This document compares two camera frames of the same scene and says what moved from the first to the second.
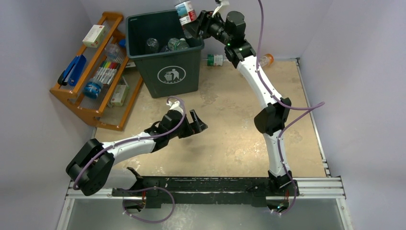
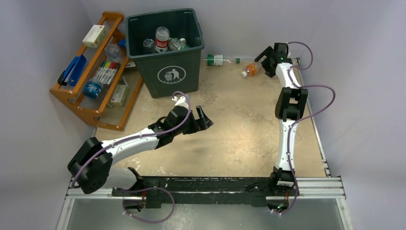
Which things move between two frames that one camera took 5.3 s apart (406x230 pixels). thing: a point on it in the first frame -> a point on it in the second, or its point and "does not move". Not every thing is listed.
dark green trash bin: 167,73 does not move
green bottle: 174,44 does not move
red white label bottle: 186,13 -> 162,38
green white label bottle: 214,60 does not move
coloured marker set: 107,72 does not move
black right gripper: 202,23 -> 269,62
